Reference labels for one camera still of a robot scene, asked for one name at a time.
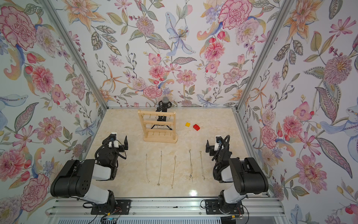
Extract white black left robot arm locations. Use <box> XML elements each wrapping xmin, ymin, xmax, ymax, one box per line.
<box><xmin>50</xmin><ymin>133</ymin><xmax>129</xmax><ymax>213</ymax></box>

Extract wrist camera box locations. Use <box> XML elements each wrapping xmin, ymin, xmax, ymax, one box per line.
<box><xmin>108</xmin><ymin>132</ymin><xmax>119</xmax><ymax>148</ymax></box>
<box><xmin>214</xmin><ymin>135</ymin><xmax>223</xmax><ymax>152</ymax></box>

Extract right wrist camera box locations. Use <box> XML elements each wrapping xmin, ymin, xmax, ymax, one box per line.
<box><xmin>214</xmin><ymin>135</ymin><xmax>223</xmax><ymax>152</ymax></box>

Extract red toy brick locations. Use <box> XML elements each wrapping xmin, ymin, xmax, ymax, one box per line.
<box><xmin>193</xmin><ymin>124</ymin><xmax>200</xmax><ymax>131</ymax></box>

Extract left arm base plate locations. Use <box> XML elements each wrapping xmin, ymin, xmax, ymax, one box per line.
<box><xmin>90</xmin><ymin>199</ymin><xmax>132</xmax><ymax>215</ymax></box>

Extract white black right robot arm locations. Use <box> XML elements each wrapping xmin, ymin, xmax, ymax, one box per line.
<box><xmin>205</xmin><ymin>135</ymin><xmax>269</xmax><ymax>214</ymax></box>

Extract thin silver chain necklace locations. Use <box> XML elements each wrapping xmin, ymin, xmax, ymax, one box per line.
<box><xmin>199</xmin><ymin>151</ymin><xmax>206</xmax><ymax>181</ymax></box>

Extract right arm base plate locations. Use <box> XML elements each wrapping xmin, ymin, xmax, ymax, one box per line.
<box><xmin>200</xmin><ymin>199</ymin><xmax>245</xmax><ymax>215</ymax></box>

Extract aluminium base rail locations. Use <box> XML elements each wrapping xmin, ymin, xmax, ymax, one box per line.
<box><xmin>45</xmin><ymin>196</ymin><xmax>288</xmax><ymax>224</ymax></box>

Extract wooden jewelry display stand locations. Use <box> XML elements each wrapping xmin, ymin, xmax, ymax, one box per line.
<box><xmin>138</xmin><ymin>110</ymin><xmax>178</xmax><ymax>143</ymax></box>

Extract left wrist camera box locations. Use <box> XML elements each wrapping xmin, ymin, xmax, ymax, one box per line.
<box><xmin>108</xmin><ymin>132</ymin><xmax>119</xmax><ymax>148</ymax></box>

